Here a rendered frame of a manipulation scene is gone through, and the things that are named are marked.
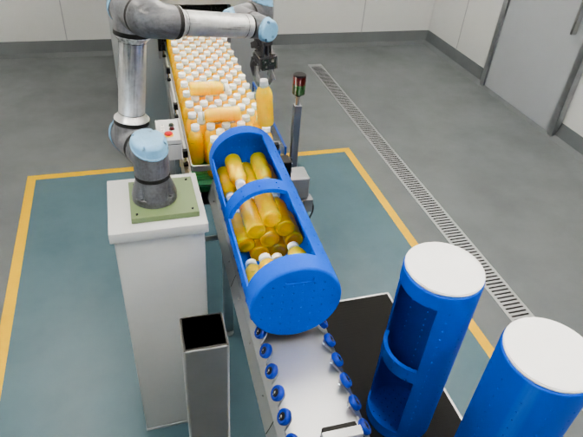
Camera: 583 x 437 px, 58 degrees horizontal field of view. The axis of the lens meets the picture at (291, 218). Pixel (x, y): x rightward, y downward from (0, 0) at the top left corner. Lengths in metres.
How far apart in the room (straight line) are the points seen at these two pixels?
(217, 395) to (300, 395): 0.83
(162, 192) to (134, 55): 0.44
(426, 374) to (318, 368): 0.58
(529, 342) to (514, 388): 0.15
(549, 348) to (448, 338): 0.36
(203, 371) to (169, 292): 1.26
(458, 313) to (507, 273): 1.82
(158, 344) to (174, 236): 0.55
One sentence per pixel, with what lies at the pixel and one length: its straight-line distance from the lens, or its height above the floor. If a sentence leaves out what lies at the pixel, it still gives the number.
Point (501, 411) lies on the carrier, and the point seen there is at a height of 0.84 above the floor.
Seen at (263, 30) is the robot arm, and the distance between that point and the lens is 1.82.
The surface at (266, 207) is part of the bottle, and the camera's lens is 1.81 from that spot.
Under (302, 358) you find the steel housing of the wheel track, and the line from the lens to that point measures 1.68.
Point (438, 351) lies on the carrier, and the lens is 2.03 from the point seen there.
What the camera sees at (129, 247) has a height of 1.08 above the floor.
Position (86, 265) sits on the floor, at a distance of 3.45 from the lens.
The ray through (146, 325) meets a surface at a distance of 2.10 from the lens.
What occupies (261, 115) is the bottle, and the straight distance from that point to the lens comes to 2.21.
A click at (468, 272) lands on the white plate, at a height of 1.04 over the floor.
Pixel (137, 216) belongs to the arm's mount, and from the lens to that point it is 1.81.
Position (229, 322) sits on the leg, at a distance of 2.86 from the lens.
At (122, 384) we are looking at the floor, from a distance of 2.82.
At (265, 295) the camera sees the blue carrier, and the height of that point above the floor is 1.15.
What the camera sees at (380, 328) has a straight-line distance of 2.87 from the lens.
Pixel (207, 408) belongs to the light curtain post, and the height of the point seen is 1.57.
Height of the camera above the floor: 2.25
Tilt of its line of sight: 37 degrees down
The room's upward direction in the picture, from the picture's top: 5 degrees clockwise
